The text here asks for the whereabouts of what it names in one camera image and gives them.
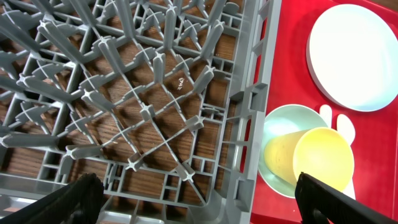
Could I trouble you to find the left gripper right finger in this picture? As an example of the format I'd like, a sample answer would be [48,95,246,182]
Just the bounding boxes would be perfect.
[295,172,397,224]

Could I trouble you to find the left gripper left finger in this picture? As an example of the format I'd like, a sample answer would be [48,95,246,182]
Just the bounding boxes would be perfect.
[1,173,104,224]

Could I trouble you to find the yellow plastic cup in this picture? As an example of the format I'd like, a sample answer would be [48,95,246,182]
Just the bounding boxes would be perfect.
[264,127,354,192]

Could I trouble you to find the light blue small bowl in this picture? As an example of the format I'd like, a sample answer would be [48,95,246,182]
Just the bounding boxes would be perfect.
[257,104,357,200]

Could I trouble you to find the white plastic fork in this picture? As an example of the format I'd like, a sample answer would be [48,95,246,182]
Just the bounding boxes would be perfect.
[319,105,333,128]

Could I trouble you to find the grey plastic dishwasher rack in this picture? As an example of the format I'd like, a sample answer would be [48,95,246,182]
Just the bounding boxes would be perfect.
[1,1,282,223]

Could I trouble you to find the red plastic serving tray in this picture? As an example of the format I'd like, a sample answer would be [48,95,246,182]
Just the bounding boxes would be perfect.
[267,0,397,220]

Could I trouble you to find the white plastic spoon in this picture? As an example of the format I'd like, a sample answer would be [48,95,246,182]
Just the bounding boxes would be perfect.
[336,114,356,145]

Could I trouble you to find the light blue round plate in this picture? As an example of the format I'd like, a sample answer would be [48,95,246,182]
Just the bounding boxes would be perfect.
[306,4,397,112]

